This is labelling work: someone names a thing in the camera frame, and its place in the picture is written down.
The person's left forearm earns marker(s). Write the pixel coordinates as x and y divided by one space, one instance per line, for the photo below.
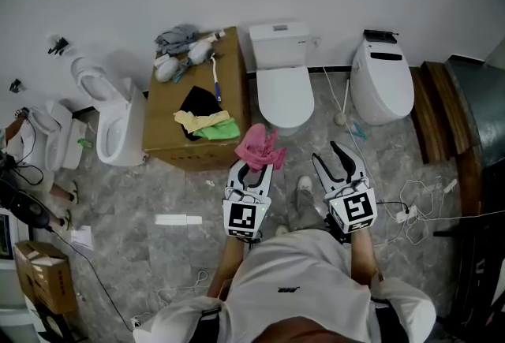
230 266

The white pipe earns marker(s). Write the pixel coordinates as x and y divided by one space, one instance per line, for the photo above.
346 97

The white ceramic toilet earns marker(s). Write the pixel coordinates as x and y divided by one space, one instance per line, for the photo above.
59 136

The black wall bracket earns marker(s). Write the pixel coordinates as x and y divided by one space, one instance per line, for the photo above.
16 86

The white paper sheet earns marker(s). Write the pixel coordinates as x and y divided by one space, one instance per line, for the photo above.
82 238

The white spray bottle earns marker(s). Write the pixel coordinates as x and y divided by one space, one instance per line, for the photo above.
211 36

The stack of wooden planks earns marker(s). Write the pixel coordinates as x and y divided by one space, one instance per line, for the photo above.
438 112

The person's right forearm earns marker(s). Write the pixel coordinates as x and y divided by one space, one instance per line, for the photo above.
362 258

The person's white shoe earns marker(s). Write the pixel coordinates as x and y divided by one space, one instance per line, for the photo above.
304 183

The person's grey trousers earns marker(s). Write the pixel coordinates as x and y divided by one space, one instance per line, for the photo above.
305 211

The grey cloth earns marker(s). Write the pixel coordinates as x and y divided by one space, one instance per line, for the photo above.
175 38

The pink cloth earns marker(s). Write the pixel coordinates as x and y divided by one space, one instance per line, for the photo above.
258 148

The teal plastic clips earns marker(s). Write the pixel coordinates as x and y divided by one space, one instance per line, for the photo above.
358 131

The green cloth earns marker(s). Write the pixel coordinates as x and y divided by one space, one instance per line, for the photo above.
221 130

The white smart toilet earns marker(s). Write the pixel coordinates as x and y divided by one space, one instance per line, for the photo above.
380 89

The white toilet lid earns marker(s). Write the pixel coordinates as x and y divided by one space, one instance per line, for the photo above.
285 97

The white open toilet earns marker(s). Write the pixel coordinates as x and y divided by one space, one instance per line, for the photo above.
118 124

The small cardboard box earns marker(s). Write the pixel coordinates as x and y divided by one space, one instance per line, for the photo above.
45 278

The white power strip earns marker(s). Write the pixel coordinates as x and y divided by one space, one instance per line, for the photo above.
406 214

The white toilet with tank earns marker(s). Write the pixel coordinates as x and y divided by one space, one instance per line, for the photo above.
278 45

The yellow cloth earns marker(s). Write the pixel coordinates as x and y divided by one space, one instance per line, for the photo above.
197 121

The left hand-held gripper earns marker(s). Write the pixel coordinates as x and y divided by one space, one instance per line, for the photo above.
241 215

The black cloth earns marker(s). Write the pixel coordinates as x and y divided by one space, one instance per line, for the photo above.
199 101

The person's white t-shirt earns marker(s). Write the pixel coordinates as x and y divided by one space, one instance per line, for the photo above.
300 278

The dark green panel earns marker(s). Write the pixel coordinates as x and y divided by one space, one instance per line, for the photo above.
487 109

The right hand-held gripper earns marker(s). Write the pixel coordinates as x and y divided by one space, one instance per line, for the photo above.
357 209

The large cardboard box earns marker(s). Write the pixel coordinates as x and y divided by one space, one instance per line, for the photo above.
165 136

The grey stone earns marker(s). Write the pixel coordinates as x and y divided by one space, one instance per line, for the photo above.
340 118

